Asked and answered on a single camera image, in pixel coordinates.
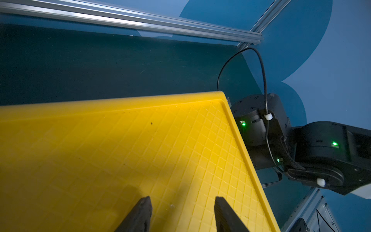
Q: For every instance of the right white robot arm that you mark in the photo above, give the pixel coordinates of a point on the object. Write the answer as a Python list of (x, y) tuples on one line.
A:
[(321, 154)]

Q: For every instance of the right aluminium frame post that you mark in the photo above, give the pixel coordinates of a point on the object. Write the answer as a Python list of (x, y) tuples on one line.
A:
[(269, 15)]

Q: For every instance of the yellow three-drawer cabinet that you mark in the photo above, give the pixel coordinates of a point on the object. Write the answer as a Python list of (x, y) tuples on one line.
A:
[(82, 166)]

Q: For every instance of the rear horizontal aluminium bar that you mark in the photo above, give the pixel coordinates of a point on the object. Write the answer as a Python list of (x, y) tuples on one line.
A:
[(93, 13)]

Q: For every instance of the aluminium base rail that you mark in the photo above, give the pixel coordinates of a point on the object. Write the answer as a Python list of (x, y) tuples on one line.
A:
[(312, 214)]

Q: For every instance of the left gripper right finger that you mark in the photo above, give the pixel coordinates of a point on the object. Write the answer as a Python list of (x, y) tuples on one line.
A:
[(225, 217)]

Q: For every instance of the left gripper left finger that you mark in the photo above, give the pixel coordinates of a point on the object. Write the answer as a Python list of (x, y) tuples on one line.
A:
[(139, 218)]

